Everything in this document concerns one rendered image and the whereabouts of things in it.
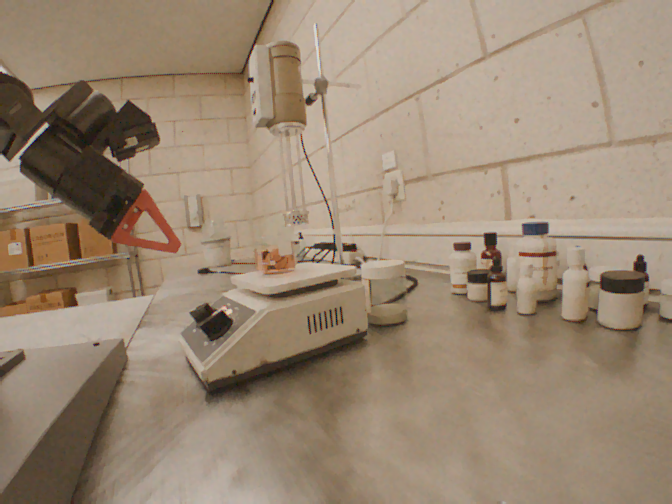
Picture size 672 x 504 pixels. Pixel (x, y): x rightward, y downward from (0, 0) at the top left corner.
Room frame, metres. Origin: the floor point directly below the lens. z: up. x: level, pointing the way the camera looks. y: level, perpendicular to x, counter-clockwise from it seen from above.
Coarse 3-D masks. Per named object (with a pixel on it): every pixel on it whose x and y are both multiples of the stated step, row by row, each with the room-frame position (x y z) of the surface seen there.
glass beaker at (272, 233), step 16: (272, 208) 0.36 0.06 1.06; (256, 224) 0.36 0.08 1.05; (272, 224) 0.36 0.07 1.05; (288, 224) 0.37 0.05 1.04; (256, 240) 0.36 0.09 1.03; (272, 240) 0.35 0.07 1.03; (288, 240) 0.36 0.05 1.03; (256, 256) 0.36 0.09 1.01; (272, 256) 0.35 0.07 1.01; (288, 256) 0.36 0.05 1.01; (256, 272) 0.37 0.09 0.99; (272, 272) 0.35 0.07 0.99; (288, 272) 0.36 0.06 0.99
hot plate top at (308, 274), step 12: (300, 264) 0.45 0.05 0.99; (312, 264) 0.44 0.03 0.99; (324, 264) 0.42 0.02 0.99; (240, 276) 0.39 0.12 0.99; (252, 276) 0.38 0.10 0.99; (288, 276) 0.36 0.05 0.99; (300, 276) 0.35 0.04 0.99; (312, 276) 0.34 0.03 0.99; (324, 276) 0.35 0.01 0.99; (336, 276) 0.35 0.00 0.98; (348, 276) 0.37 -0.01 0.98; (252, 288) 0.33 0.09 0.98; (264, 288) 0.31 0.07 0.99; (276, 288) 0.31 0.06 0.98; (288, 288) 0.32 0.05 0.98
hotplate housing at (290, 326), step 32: (320, 288) 0.36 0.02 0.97; (352, 288) 0.36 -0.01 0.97; (256, 320) 0.29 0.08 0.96; (288, 320) 0.31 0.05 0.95; (320, 320) 0.33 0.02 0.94; (352, 320) 0.36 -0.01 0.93; (192, 352) 0.30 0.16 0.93; (224, 352) 0.27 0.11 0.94; (256, 352) 0.29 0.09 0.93; (288, 352) 0.31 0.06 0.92; (320, 352) 0.33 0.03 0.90; (224, 384) 0.27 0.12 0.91
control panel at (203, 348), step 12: (216, 300) 0.39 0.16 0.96; (228, 300) 0.37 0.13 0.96; (240, 312) 0.32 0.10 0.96; (252, 312) 0.30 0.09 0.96; (192, 324) 0.36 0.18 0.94; (240, 324) 0.29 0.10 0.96; (192, 336) 0.33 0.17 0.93; (204, 336) 0.31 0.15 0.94; (228, 336) 0.28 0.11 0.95; (192, 348) 0.30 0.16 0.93; (204, 348) 0.29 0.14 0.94; (216, 348) 0.28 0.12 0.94; (204, 360) 0.27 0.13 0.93
